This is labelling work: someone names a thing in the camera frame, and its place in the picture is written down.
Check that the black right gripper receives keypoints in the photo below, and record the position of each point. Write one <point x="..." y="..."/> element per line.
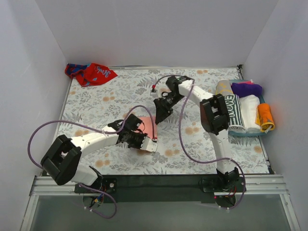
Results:
<point x="164" y="106"/>

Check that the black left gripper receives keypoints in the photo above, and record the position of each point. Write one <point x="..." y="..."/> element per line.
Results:
<point x="138" y="141"/>

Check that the pink panda towel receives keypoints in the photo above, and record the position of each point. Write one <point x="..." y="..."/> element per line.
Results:
<point x="146" y="127"/>

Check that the red and blue towel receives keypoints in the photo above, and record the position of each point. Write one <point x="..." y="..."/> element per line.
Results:
<point x="90" y="75"/>

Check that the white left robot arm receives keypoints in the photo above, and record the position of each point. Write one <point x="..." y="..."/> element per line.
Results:
<point x="61" y="161"/>

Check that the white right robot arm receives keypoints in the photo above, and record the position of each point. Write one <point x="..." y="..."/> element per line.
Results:
<point x="214" y="118"/>

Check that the floral patterned table mat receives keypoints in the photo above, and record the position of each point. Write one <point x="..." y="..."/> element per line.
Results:
<point x="94" y="107"/>

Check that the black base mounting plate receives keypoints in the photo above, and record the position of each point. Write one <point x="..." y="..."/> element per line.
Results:
<point x="167" y="188"/>

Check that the striped lemon rolled towel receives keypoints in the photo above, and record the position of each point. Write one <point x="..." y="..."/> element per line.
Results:
<point x="234" y="110"/>

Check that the purple rolled towel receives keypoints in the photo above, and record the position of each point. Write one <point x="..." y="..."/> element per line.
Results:
<point x="244" y="89"/>

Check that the white rolled towel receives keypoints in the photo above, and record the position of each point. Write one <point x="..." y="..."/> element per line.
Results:
<point x="249" y="111"/>

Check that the teal towel tray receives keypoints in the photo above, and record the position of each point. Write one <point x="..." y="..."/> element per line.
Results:
<point x="261" y="99"/>

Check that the orange rolled towel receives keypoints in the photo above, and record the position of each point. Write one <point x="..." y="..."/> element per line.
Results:
<point x="264" y="118"/>

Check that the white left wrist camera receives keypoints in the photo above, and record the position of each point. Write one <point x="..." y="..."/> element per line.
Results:
<point x="149" y="145"/>

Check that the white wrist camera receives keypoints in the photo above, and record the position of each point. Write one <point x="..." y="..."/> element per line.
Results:
<point x="149" y="145"/>
<point x="153" y="90"/>

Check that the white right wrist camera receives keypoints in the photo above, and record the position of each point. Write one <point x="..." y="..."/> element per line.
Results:
<point x="153" y="90"/>

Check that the aluminium frame rail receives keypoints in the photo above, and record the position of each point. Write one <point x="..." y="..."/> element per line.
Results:
<point x="255" y="184"/>

